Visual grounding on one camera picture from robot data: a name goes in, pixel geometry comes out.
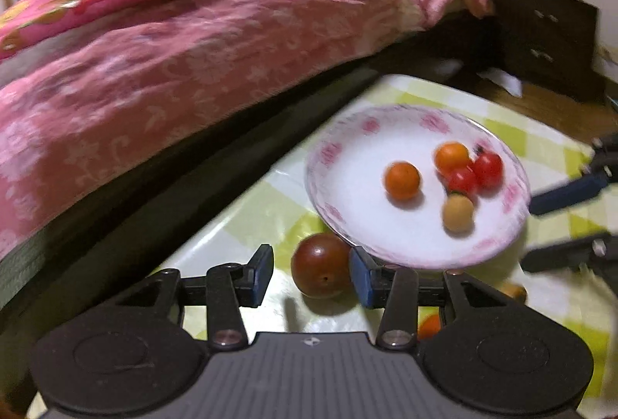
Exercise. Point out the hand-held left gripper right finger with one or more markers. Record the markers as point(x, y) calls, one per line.
point(359, 278)

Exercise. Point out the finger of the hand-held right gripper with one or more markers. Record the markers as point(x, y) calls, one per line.
point(565, 194)
point(565, 250)

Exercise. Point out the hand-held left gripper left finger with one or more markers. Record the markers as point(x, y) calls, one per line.
point(263, 275)

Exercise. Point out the dark brown-red tomato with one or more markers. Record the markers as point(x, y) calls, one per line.
point(318, 267)

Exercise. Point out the white plate with pink flowers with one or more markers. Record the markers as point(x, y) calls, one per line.
point(367, 206)

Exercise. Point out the red cherry tomato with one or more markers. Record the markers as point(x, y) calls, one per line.
point(488, 167)
point(462, 182)

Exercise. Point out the orange mandarin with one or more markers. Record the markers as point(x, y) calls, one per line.
point(402, 181)
point(429, 328)
point(451, 156)

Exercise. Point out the small tan longan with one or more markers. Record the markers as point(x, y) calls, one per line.
point(512, 291)
point(458, 213)

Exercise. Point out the green white checkered tablecloth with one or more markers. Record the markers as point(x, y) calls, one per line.
point(270, 201)

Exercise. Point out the dark wooden bed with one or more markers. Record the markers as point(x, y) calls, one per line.
point(169, 187)

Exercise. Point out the white paper scrap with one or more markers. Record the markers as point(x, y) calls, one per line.
point(502, 81)

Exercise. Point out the dark wooden nightstand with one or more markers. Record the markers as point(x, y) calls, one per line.
point(550, 42)

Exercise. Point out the pink floral bed sheet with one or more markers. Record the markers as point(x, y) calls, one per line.
point(169, 61)

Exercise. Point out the grey mattress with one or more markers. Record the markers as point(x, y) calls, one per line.
point(19, 269)

